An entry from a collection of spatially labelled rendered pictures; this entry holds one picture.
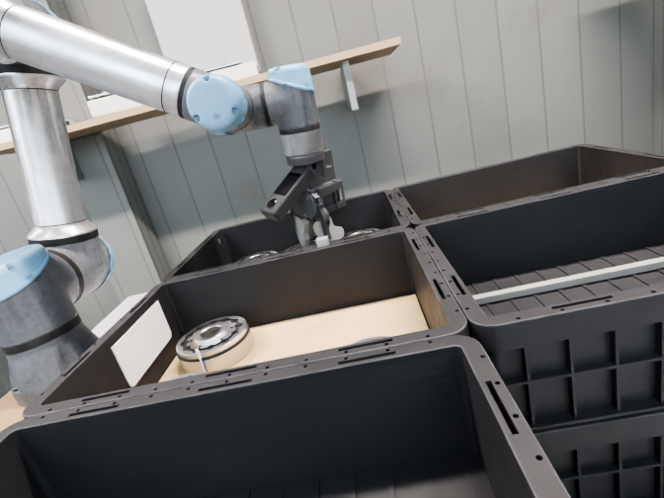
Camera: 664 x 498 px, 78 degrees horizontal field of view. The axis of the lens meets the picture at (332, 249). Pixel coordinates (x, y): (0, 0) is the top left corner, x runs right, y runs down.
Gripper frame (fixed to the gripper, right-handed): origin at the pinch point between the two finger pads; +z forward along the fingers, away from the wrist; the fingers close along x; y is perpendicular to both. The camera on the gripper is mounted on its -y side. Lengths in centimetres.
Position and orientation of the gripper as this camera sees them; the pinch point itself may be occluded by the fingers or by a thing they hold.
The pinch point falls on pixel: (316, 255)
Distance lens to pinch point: 83.2
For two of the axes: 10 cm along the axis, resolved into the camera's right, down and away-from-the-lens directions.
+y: 7.1, -3.8, 6.0
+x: -6.9, -1.7, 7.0
